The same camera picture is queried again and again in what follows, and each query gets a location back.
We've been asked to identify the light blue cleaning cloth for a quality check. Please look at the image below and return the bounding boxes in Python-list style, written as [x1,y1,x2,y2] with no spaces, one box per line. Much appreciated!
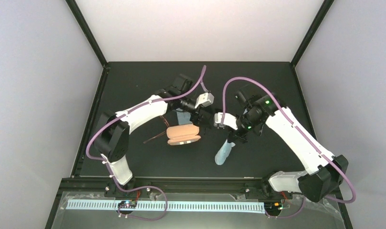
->
[214,140,235,166]

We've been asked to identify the brown plaid glasses case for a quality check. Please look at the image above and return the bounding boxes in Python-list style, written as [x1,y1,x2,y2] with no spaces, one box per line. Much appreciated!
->
[166,124,201,146]

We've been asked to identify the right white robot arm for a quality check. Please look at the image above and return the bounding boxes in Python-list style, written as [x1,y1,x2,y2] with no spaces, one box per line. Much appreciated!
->
[226,89,349,202]

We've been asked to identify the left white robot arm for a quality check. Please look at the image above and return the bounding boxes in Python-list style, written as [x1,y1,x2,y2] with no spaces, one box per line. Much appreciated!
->
[85,75,214,186]

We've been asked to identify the black sunglasses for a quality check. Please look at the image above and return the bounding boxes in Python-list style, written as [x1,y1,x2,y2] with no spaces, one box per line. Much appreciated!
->
[203,109,224,129]

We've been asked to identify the brown translucent sunglasses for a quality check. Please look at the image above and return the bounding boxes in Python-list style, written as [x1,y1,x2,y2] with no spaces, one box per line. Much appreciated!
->
[143,115,170,144]

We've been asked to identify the blue-grey glasses case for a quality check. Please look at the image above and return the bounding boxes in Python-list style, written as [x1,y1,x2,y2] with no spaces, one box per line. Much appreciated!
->
[176,109,193,125]

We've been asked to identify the right small circuit board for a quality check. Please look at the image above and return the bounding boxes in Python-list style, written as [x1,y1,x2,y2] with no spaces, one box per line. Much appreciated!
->
[268,202,283,210]

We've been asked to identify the small circuit board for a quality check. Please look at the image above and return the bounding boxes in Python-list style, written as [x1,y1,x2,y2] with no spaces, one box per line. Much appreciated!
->
[268,202,283,210]
[117,200,137,209]

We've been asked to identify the left small circuit board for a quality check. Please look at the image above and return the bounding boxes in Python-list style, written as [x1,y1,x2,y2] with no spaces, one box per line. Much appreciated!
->
[117,200,137,209]

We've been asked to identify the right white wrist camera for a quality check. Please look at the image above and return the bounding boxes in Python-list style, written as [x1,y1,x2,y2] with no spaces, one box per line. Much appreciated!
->
[218,112,238,130]

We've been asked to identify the black front frame rail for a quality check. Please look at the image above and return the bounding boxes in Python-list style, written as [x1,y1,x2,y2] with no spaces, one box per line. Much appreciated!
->
[46,177,353,229]

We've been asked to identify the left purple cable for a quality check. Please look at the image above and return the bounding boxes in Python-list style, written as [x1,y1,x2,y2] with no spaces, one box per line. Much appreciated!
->
[85,65,207,221]

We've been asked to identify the purple cable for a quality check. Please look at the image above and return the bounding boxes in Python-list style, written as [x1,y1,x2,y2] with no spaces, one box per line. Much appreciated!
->
[85,65,207,221]
[221,76,357,204]

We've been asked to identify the white slotted cable duct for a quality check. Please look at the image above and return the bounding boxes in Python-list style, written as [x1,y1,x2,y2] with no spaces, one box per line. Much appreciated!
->
[64,199,265,214]

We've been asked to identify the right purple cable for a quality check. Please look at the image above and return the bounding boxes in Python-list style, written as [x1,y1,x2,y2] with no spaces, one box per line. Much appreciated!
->
[221,76,357,204]

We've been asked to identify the right black frame post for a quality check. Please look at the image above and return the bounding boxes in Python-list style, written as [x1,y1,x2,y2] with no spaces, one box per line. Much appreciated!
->
[290,0,334,68]

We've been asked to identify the black frame post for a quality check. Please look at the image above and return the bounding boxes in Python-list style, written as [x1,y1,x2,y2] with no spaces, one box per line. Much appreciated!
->
[290,0,334,68]
[66,0,108,68]

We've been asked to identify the left black frame post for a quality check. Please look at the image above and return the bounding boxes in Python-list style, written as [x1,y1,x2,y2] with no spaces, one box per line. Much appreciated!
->
[66,0,108,68]

